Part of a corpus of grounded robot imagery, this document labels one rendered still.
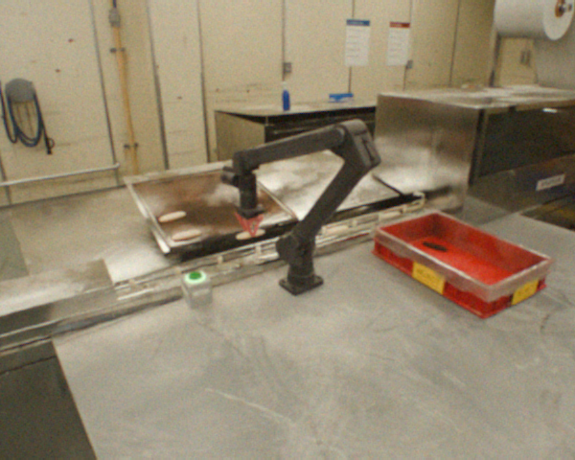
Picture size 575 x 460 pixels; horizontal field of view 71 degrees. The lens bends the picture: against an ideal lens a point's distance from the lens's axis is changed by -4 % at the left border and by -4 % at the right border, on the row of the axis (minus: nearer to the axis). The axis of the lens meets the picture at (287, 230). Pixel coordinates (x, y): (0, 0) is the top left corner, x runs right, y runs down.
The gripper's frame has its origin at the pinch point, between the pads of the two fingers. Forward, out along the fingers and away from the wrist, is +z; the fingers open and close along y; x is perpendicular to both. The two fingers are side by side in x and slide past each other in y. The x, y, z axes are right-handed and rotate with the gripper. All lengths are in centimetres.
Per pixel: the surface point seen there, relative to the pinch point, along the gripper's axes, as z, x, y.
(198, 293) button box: 6.5, -24.6, 16.5
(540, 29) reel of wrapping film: -66, 146, 3
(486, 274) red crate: 11, 60, 49
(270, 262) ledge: 7.8, 2.6, 8.9
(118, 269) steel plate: 11.1, -40.3, -18.4
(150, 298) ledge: 8.4, -36.2, 8.9
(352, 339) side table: 11, 3, 50
